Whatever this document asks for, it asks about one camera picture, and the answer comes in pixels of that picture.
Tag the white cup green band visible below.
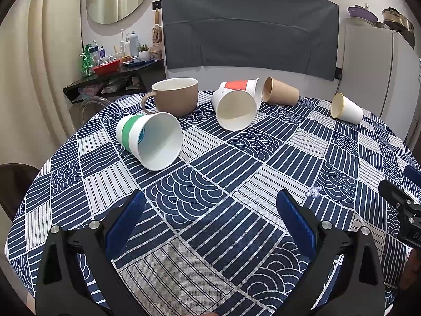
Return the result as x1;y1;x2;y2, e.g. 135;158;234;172
116;112;183;171

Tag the small white paper cup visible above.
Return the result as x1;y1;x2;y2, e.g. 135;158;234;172
330;93;363;125

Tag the brown kraft paper cup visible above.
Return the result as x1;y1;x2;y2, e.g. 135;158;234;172
263;77;300;106

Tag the white cup red label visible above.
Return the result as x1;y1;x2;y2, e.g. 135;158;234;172
211;78;263;131

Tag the blue white patterned tablecloth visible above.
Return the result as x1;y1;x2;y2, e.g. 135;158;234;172
4;92;420;315

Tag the transparent acrylic chair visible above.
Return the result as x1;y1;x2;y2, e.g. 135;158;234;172
79;96;111;125

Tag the black side shelf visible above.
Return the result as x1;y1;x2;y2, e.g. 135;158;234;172
63;59;166;104

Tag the white refrigerator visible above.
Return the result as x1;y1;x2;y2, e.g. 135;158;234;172
338;24;420;140

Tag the brown ceramic mug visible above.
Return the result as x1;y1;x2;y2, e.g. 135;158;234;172
141;78;198;118

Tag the green glass bottle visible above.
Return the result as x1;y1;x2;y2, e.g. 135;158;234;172
80;44;93;78

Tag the red bowl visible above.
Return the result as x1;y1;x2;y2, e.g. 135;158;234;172
93;59;120;76

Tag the small potted plant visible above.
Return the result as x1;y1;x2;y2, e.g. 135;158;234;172
138;44;151;61

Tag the beige curtain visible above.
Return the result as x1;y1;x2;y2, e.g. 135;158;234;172
1;0;82;168

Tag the metal pot on fridge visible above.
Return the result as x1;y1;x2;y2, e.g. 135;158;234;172
382;7;415;37

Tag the purple bowl on fridge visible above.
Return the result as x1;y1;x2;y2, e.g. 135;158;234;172
348;5;378;23

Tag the dark grey covered television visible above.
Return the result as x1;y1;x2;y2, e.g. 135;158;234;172
161;0;339;81

